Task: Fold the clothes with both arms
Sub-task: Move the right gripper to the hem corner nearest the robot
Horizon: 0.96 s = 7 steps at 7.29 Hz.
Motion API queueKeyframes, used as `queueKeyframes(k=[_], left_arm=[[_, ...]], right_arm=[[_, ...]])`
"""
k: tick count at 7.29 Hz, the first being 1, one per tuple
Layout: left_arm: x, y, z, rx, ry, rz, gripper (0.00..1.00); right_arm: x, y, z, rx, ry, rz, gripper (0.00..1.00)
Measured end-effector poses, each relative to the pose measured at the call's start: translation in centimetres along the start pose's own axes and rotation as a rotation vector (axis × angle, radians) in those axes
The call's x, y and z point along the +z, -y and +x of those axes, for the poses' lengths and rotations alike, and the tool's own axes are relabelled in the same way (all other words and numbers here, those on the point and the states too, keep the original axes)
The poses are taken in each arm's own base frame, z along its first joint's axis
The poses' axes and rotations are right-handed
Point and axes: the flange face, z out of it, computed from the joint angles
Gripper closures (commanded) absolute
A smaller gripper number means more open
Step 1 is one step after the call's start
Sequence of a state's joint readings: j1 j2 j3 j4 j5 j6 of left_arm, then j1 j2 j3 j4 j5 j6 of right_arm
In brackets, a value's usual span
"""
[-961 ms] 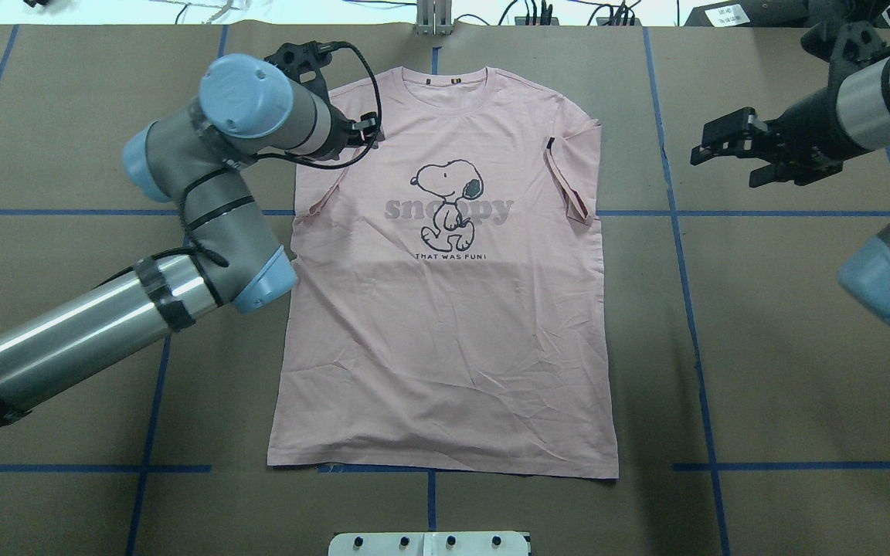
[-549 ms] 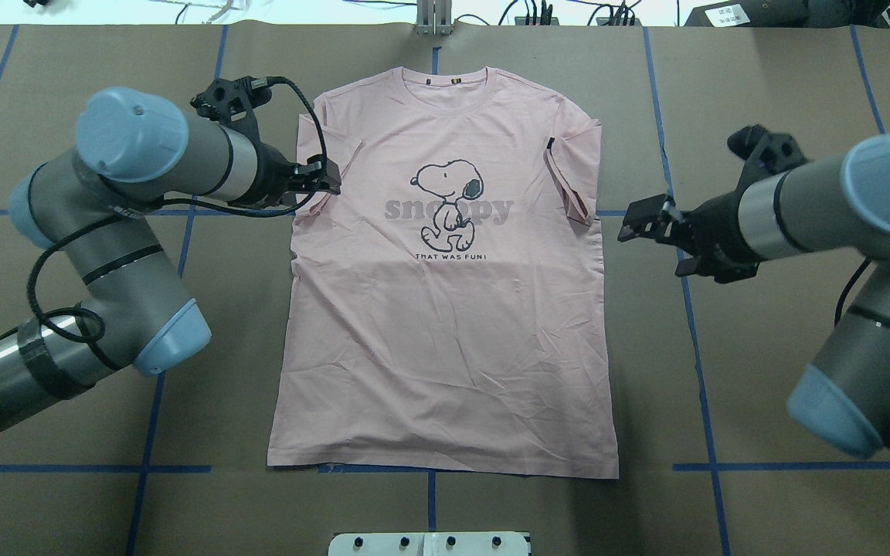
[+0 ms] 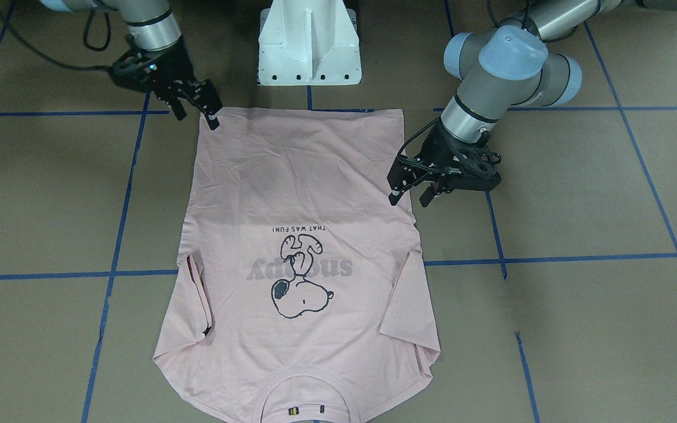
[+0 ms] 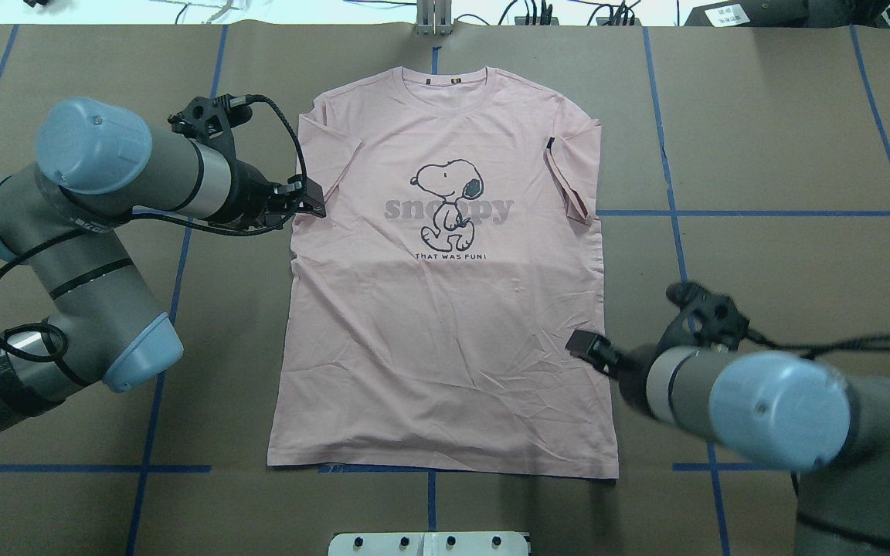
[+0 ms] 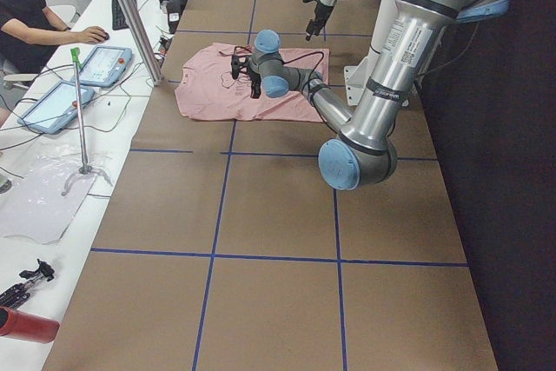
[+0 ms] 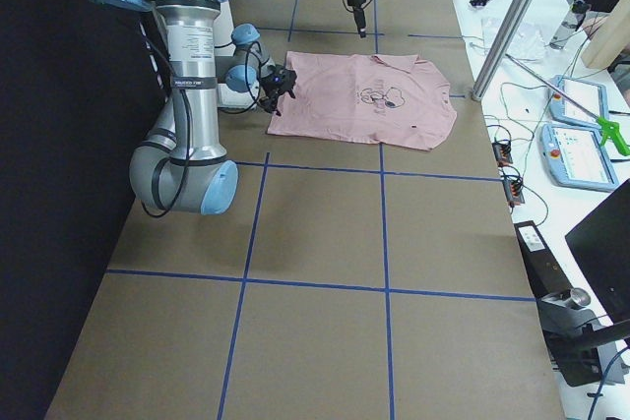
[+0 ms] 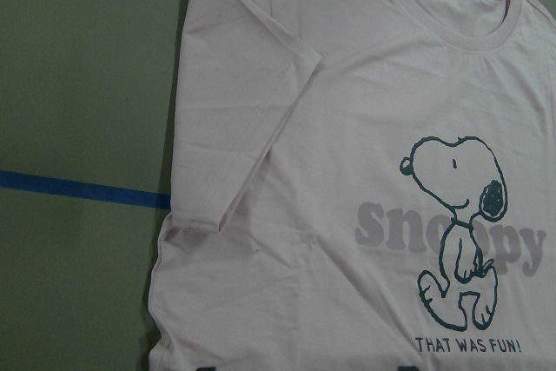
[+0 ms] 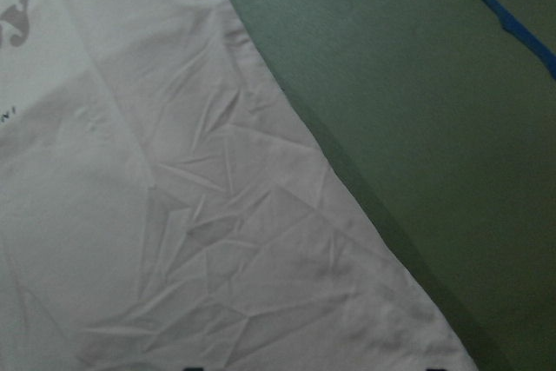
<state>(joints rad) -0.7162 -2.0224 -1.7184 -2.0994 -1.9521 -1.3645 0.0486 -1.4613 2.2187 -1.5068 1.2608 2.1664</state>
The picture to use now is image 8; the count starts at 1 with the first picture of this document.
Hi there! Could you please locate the pink Snoopy t-shirt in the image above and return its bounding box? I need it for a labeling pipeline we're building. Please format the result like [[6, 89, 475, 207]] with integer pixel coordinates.
[[1, 0, 475, 370]]

